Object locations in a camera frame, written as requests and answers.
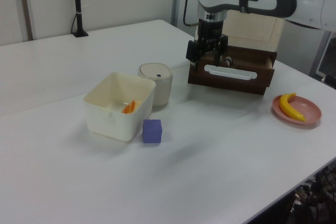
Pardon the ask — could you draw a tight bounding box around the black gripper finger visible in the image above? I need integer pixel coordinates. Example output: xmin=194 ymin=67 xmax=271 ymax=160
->
xmin=214 ymin=35 xmax=228 ymax=67
xmin=185 ymin=40 xmax=203 ymax=72

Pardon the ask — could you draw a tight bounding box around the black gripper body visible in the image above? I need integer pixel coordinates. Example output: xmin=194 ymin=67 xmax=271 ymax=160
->
xmin=195 ymin=18 xmax=225 ymax=52

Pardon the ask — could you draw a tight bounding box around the wooden drawer cabinet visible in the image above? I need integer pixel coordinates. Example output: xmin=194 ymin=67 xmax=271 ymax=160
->
xmin=222 ymin=0 xmax=298 ymax=52

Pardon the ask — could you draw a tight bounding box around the wooden drawer with dark front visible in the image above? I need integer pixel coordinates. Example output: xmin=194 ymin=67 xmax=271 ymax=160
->
xmin=187 ymin=50 xmax=275 ymax=95

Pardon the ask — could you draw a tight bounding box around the orange striped toy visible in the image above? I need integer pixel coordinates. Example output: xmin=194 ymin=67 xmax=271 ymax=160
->
xmin=121 ymin=100 xmax=138 ymax=114

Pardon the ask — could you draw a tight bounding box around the yellow toy banana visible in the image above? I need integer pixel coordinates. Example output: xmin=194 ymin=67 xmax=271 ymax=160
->
xmin=278 ymin=92 xmax=307 ymax=122

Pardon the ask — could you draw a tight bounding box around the small cream lidded trash can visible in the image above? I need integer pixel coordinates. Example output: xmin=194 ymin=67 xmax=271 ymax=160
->
xmin=138 ymin=62 xmax=173 ymax=108

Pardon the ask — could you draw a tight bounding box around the purple cube block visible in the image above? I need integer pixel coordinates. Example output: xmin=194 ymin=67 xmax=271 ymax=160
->
xmin=142 ymin=119 xmax=163 ymax=144

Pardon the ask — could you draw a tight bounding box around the pink plate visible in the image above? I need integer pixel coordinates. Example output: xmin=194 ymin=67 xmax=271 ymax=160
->
xmin=272 ymin=95 xmax=322 ymax=130

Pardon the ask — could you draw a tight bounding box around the cream open plastic bin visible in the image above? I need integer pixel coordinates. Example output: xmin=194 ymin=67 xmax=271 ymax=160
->
xmin=83 ymin=71 xmax=156 ymax=143

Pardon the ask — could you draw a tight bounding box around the black pole stand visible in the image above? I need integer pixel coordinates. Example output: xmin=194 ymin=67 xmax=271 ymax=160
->
xmin=72 ymin=0 xmax=89 ymax=38

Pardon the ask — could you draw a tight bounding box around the white drawer handle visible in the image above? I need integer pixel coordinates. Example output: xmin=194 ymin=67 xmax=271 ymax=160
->
xmin=204 ymin=64 xmax=258 ymax=80

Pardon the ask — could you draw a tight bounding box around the grey metal frame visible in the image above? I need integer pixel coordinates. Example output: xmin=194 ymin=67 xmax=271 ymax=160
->
xmin=309 ymin=30 xmax=336 ymax=90

